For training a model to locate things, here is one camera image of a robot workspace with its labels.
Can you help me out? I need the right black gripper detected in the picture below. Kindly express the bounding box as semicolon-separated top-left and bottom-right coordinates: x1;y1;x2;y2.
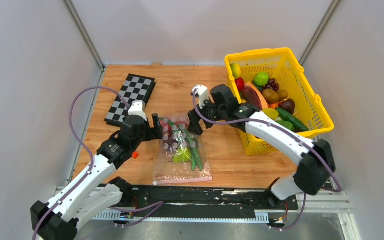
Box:
188;94;227;136

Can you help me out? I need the green pear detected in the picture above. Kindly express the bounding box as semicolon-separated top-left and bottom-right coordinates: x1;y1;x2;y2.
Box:
172;147;192;163

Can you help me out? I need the long green cucumber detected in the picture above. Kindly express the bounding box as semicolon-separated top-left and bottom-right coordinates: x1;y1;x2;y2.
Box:
184;129;204;171

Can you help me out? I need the clear zip top bag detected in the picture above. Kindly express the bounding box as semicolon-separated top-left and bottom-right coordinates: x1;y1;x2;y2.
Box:
152;114;213;186

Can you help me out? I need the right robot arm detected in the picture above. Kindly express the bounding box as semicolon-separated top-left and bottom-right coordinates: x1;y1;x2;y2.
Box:
188;84;336;209

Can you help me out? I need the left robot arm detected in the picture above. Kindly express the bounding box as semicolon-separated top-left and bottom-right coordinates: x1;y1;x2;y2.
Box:
30;114;163;240

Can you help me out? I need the small orange cube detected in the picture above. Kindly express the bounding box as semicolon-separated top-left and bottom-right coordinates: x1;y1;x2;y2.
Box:
131;152;139;159

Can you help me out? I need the black white chessboard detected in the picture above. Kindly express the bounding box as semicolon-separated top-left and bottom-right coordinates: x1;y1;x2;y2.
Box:
104;73;156;127

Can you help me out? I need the orange papaya half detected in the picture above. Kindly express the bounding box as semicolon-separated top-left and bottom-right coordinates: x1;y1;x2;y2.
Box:
241;82;269;110

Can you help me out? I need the yellow green mango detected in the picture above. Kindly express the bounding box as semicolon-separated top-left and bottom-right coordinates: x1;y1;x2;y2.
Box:
230;63;242;80

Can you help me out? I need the light green vegetable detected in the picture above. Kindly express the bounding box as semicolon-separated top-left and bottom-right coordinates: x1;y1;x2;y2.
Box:
253;71;270;87

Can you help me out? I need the brown potato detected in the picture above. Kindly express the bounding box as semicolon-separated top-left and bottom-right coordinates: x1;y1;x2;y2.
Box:
262;88;280;104

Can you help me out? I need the dark red grape bunch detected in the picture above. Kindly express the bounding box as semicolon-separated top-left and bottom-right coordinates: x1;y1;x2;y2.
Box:
263;77;280;92

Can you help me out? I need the brown kiwi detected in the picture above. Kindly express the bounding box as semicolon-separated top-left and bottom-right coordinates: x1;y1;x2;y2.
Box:
277;89;289;101

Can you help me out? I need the dark green cucumber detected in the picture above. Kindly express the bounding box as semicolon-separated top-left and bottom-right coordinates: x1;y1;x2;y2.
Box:
275;107;309;132

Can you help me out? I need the yellow plastic basket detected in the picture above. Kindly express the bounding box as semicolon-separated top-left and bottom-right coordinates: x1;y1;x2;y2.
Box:
224;47;334;139

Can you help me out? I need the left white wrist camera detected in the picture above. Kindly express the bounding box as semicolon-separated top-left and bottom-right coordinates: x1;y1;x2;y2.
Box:
128;100;148;122

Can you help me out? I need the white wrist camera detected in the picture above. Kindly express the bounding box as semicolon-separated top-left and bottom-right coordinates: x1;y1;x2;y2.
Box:
191;84;210;109
128;100;148;122

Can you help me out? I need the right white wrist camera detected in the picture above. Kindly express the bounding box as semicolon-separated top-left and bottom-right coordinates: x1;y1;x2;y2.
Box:
191;84;210;109

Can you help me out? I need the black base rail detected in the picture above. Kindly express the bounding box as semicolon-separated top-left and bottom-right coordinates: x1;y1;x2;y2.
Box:
49;185;352;224

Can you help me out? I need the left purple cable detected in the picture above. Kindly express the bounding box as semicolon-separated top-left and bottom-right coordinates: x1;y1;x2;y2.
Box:
31;86;132;240

